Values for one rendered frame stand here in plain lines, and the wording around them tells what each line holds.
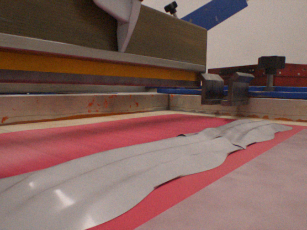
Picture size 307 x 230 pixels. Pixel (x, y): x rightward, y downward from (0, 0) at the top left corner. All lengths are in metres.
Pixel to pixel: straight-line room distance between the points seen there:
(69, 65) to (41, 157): 0.11
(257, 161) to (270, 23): 2.18
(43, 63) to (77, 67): 0.04
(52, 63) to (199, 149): 0.15
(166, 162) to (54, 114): 0.26
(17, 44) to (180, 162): 0.15
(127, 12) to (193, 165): 0.18
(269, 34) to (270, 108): 1.87
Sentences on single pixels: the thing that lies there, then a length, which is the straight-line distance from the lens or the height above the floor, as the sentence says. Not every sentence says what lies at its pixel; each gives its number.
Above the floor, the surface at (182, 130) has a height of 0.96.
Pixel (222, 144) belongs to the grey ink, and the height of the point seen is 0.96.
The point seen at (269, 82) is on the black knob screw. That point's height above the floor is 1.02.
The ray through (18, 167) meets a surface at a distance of 0.18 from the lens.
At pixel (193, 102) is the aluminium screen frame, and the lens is 0.54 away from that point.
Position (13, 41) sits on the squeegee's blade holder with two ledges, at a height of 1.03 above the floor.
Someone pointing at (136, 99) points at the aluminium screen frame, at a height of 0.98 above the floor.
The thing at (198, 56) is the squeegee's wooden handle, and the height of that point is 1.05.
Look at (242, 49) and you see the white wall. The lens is 2.39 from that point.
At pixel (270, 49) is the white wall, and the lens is 2.32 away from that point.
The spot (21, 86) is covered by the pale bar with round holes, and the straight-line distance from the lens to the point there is 0.44.
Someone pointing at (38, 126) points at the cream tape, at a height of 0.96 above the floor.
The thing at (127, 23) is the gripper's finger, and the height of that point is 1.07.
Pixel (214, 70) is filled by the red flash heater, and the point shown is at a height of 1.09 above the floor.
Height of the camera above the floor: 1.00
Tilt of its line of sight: 6 degrees down
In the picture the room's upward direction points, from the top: 1 degrees clockwise
